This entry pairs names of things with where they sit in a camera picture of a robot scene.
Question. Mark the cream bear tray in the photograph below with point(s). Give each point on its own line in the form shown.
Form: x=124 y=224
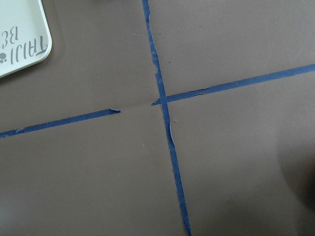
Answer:
x=25 y=38

